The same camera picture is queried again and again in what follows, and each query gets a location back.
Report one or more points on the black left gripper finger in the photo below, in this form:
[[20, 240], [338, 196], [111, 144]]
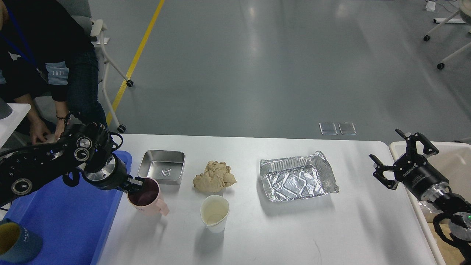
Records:
[[133, 185]]

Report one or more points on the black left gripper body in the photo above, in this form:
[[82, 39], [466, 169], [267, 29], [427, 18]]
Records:
[[112, 176]]

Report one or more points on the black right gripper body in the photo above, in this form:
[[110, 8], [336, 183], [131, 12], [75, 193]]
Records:
[[424, 181]]

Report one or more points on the pink mug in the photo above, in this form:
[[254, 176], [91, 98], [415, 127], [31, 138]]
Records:
[[149, 200]]

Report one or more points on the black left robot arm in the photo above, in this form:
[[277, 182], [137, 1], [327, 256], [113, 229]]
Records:
[[83, 151]]

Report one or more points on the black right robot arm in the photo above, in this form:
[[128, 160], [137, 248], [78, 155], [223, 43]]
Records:
[[452, 223]]

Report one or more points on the person's left hand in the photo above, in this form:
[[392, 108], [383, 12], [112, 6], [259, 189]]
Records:
[[60, 126]]

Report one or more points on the person's right hand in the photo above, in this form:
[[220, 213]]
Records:
[[38, 132]]

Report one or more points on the crumpled clear plastic in bin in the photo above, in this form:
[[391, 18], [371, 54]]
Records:
[[427, 209]]

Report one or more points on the square stainless steel tray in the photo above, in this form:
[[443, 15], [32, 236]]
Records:
[[166, 167]]

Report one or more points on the blue plastic tray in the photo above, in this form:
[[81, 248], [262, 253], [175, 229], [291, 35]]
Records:
[[73, 222]]

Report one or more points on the clear floor plate right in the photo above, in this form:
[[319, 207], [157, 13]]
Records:
[[347, 128]]

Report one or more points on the clear floor plate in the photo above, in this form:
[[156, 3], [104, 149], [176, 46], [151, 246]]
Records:
[[347, 128], [328, 128]]

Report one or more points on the white paper cup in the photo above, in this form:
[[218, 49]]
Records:
[[214, 212]]

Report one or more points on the crumpled brown paper ball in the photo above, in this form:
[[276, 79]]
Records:
[[216, 177]]

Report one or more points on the clear floor plate left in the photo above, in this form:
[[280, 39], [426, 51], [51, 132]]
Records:
[[328, 128]]

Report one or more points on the aluminium foil tray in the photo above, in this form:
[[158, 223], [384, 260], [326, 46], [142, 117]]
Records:
[[298, 177]]

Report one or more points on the small white side table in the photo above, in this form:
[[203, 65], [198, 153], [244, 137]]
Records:
[[11, 116]]

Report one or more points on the teal mug yellow inside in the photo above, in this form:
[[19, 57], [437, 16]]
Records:
[[18, 245]]

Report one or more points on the seated person in black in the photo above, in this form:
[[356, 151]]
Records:
[[48, 62]]

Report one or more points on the white rolling chair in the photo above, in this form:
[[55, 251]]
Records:
[[80, 11]]

